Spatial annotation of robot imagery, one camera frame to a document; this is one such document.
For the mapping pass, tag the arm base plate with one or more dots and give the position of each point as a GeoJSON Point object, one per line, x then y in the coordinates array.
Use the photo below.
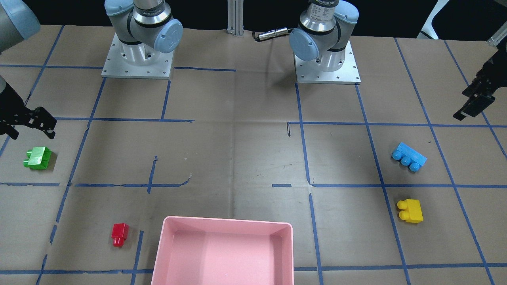
{"type": "Point", "coordinates": [137, 62]}
{"type": "Point", "coordinates": [330, 68]}

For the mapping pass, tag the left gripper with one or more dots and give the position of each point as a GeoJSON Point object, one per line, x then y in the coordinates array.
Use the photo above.
{"type": "Point", "coordinates": [488, 77]}

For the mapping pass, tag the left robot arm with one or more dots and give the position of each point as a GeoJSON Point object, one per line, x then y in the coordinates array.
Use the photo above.
{"type": "Point", "coordinates": [328, 24]}

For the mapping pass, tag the red toy block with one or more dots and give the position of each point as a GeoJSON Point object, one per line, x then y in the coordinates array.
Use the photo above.
{"type": "Point", "coordinates": [119, 234]}

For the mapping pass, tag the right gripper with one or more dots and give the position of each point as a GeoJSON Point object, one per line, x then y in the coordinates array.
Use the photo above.
{"type": "Point", "coordinates": [8, 103]}

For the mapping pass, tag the blue toy block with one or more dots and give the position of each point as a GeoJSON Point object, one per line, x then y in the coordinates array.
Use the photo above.
{"type": "Point", "coordinates": [407, 156]}

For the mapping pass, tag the pink plastic box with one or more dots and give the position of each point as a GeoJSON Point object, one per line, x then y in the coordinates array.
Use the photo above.
{"type": "Point", "coordinates": [215, 251]}

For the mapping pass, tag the aluminium frame post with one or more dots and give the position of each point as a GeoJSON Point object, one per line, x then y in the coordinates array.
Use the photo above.
{"type": "Point", "coordinates": [235, 17]}

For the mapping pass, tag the yellow toy block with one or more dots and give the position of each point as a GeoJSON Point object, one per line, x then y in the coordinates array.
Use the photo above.
{"type": "Point", "coordinates": [410, 210]}

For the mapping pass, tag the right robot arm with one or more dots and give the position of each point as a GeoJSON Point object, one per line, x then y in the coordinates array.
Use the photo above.
{"type": "Point", "coordinates": [146, 35]}

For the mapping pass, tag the green toy block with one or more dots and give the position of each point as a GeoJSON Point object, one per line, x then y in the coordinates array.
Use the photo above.
{"type": "Point", "coordinates": [38, 158]}

